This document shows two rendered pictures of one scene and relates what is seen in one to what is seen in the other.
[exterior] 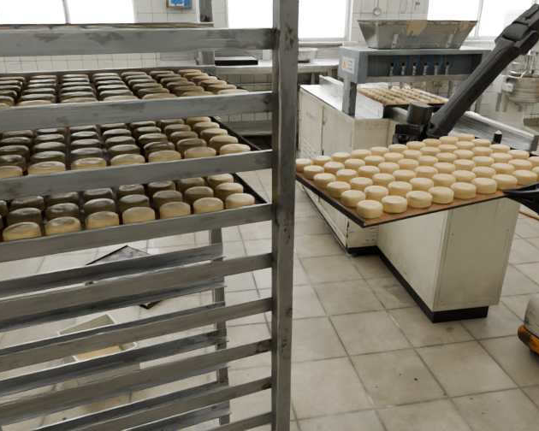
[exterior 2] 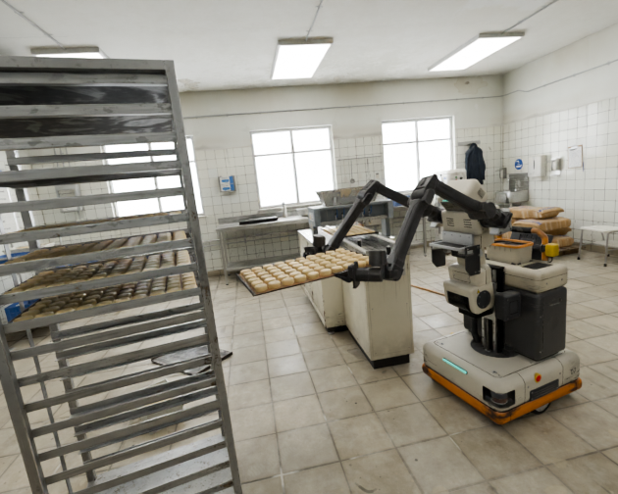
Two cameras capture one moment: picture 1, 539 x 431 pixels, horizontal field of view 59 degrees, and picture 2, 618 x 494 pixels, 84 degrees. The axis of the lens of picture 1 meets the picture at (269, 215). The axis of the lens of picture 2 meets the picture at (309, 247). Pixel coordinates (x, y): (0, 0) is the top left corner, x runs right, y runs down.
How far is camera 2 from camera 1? 0.64 m
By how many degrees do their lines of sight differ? 13
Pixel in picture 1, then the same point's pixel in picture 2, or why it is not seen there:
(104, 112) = (117, 253)
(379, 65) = (329, 215)
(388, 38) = (331, 200)
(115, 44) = (120, 225)
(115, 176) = (123, 278)
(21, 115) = (81, 257)
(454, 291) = (382, 345)
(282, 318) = (213, 343)
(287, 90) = (196, 236)
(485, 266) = (398, 327)
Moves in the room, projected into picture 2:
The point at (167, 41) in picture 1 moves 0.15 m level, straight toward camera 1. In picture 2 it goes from (141, 222) to (128, 226)
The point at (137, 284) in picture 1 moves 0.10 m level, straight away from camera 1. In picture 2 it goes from (136, 328) to (141, 319)
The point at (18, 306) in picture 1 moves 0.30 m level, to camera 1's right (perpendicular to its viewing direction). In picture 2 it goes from (80, 340) to (171, 332)
